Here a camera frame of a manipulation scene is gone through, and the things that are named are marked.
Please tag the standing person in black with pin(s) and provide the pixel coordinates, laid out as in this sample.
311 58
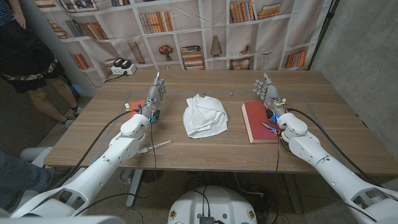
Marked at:
25 56

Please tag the white power strip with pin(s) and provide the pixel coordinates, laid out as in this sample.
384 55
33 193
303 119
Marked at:
122 70

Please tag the black orange scissors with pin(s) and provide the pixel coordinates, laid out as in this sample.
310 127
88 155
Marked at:
266 125

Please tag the dark table leg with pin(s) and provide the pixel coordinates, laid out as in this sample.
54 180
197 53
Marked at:
292 193

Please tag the red origami paper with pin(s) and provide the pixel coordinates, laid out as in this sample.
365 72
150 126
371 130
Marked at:
136 105

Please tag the white crumpled towel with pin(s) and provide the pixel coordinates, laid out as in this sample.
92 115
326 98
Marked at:
203 116

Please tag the person in jeans and shoes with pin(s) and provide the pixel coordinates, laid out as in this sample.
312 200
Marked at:
18 177

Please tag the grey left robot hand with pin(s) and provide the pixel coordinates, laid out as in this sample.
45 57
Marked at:
154 99

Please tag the printed bookshelf backdrop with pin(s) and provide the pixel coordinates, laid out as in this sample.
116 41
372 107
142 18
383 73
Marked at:
202 18

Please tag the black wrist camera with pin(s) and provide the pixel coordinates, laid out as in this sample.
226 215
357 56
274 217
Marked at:
156 114
268 112

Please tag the white striped pen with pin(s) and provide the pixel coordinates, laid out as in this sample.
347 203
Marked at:
158 145

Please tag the white rounded base platform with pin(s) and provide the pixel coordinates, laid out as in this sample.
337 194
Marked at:
34 153

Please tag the red notebook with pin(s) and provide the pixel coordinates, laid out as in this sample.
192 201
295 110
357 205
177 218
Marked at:
255 121

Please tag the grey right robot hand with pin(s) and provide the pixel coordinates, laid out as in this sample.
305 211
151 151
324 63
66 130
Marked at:
271 96

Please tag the white table leg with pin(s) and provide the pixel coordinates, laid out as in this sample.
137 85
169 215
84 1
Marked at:
134 186

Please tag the black backdrop stand pole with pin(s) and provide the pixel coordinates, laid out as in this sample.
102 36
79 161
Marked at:
323 31

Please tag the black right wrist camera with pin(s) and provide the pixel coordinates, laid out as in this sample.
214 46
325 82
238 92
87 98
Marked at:
268 112

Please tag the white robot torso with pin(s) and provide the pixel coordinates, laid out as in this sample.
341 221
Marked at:
214 205

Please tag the yellow flat floor item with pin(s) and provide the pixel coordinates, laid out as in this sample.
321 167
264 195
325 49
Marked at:
46 167

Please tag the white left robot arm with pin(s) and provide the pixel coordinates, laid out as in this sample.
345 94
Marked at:
102 168

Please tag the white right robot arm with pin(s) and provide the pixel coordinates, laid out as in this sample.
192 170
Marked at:
326 165

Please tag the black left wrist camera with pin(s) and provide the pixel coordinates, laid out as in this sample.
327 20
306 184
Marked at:
156 114

